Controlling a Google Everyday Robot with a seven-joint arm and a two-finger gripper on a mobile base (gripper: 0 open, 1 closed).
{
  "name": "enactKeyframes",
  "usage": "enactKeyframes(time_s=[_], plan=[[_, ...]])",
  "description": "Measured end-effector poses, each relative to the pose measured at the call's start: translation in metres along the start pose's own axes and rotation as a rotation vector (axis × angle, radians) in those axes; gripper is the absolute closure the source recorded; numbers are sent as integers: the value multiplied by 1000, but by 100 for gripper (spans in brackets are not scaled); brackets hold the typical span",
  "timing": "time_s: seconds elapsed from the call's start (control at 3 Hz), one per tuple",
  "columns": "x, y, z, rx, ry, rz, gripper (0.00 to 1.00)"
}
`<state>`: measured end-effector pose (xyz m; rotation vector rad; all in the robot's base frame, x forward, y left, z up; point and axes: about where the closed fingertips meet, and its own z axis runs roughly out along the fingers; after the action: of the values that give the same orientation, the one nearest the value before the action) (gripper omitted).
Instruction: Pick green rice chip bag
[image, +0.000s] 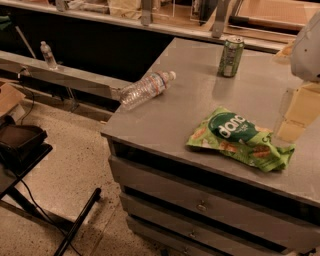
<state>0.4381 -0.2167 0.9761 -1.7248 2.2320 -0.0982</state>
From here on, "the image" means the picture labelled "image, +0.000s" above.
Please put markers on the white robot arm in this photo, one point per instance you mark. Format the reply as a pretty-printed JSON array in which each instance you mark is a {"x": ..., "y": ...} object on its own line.
[{"x": 305, "y": 56}]

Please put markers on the green rice chip bag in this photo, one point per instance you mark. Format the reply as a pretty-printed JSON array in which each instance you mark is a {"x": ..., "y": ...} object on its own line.
[{"x": 236, "y": 137}]

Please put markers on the clear plastic water bottle lying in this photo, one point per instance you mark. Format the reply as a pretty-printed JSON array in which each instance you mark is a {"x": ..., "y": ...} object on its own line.
[{"x": 145, "y": 89}]

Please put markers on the top grey drawer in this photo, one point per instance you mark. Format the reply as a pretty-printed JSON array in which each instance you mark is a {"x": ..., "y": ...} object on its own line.
[{"x": 234, "y": 216}]

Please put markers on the grey drawer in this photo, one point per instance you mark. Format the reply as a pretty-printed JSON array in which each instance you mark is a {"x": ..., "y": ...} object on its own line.
[
  {"x": 168, "y": 239},
  {"x": 234, "y": 216},
  {"x": 206, "y": 237}
]

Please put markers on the grey drawer cabinet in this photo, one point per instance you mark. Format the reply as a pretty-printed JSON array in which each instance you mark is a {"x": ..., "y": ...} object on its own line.
[{"x": 204, "y": 169}]

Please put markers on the green soda can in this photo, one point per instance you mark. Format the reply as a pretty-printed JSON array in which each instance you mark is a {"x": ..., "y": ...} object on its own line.
[{"x": 231, "y": 56}]

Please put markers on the grey metal ledge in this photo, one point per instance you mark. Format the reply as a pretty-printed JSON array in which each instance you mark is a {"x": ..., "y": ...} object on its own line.
[{"x": 96, "y": 84}]

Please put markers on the bottom grey drawer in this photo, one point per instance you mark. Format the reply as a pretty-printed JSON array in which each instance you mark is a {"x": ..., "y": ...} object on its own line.
[{"x": 168, "y": 239}]

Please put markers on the middle grey drawer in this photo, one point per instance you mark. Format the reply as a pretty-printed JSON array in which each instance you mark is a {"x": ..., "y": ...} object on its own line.
[{"x": 206, "y": 237}]

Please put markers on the small upright water bottle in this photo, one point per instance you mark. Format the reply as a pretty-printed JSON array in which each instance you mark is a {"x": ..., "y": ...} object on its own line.
[{"x": 48, "y": 55}]

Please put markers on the black device on stand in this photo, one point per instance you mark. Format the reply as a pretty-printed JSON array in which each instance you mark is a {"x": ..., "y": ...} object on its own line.
[{"x": 18, "y": 141}]

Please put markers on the cardboard box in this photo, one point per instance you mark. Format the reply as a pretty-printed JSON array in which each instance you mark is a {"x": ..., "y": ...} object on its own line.
[{"x": 10, "y": 101}]

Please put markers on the black metal stand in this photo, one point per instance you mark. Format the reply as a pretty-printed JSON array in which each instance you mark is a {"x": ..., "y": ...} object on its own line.
[{"x": 12, "y": 185}]

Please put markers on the grey metal bracket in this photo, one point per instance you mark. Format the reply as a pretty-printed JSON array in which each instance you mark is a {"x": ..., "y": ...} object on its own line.
[
  {"x": 220, "y": 18},
  {"x": 146, "y": 16}
]

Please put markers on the grey metal bracket left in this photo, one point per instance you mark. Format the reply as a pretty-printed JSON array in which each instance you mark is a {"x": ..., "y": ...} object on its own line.
[{"x": 146, "y": 16}]

